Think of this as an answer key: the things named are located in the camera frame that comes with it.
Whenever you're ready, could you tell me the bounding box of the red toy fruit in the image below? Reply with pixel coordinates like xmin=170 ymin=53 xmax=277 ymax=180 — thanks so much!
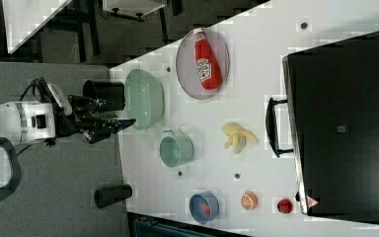
xmin=276 ymin=198 xmax=293 ymax=214

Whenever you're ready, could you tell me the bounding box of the orange slice toy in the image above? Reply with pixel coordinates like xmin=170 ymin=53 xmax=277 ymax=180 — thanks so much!
xmin=241 ymin=191 xmax=259 ymax=210

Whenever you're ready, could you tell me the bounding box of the black cylinder cup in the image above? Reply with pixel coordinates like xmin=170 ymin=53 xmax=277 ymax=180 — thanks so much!
xmin=83 ymin=80 xmax=125 ymax=110

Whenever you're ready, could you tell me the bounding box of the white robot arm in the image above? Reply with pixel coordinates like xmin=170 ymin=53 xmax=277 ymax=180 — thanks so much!
xmin=0 ymin=96 xmax=136 ymax=201

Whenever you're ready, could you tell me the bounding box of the green mug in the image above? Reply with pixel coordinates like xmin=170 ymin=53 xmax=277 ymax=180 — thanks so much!
xmin=159 ymin=130 xmax=194 ymax=168

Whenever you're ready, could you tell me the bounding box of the black cylinder post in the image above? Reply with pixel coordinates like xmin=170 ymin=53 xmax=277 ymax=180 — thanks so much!
xmin=94 ymin=184 xmax=133 ymax=208

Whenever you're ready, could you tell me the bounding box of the red ketchup bottle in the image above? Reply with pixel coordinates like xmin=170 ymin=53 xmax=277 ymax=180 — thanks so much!
xmin=193 ymin=29 xmax=222 ymax=90

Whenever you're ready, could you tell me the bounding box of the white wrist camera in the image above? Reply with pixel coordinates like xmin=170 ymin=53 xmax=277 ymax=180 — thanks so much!
xmin=47 ymin=84 xmax=72 ymax=116

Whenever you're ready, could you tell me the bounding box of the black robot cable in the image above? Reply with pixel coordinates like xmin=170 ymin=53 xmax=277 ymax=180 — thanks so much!
xmin=19 ymin=77 xmax=52 ymax=103

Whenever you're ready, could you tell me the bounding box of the blue bowl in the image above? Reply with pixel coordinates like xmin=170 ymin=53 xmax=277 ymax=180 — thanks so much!
xmin=189 ymin=191 xmax=220 ymax=224

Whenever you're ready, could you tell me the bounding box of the green perforated colander bowl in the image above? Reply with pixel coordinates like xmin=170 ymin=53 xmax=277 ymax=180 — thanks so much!
xmin=125 ymin=69 xmax=164 ymax=130

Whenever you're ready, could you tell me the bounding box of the yellow peeled toy banana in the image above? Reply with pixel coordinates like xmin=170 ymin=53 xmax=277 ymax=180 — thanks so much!
xmin=222 ymin=122 xmax=259 ymax=154

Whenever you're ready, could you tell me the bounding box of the black toaster oven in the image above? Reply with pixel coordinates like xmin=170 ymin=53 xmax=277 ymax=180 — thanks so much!
xmin=281 ymin=31 xmax=379 ymax=224

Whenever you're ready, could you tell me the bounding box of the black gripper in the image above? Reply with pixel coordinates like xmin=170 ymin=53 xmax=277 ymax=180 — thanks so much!
xmin=55 ymin=95 xmax=136 ymax=140

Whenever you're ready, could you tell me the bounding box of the grey round plate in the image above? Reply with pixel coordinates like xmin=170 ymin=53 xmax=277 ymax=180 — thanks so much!
xmin=176 ymin=28 xmax=230 ymax=100

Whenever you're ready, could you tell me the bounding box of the red toy strawberry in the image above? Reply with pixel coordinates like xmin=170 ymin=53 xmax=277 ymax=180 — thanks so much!
xmin=201 ymin=202 xmax=211 ymax=215

